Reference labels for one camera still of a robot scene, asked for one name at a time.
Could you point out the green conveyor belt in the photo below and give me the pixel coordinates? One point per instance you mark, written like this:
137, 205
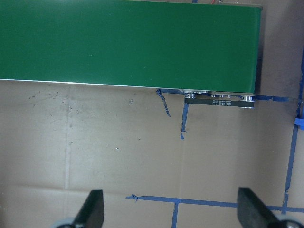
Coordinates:
196, 48

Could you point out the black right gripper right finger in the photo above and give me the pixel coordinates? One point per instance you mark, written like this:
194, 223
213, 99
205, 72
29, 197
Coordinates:
252, 212

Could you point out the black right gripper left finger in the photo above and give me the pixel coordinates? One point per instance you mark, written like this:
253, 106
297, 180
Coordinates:
91, 214

